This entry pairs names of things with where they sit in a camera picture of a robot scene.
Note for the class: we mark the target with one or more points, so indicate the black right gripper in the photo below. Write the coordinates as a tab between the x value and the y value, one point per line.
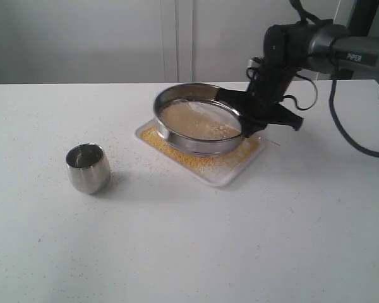
259	105

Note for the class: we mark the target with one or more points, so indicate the round stainless steel sieve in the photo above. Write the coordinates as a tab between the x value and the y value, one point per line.
193	92

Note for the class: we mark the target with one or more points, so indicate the stainless steel cup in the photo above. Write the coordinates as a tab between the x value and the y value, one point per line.
88	168

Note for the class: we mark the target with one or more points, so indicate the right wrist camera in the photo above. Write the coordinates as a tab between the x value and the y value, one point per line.
256	64

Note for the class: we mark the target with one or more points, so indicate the yellow grain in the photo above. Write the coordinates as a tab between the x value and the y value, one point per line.
203	165

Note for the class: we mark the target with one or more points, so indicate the white cabinet doors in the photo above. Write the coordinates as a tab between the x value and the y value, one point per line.
133	41

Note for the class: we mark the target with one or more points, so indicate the white plastic tray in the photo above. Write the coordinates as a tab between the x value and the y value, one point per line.
219	179

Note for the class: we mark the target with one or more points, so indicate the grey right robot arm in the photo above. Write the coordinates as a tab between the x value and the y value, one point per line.
321	47

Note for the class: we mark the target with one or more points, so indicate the pale coarse grains in sieve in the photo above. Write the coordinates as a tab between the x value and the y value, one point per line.
201	121

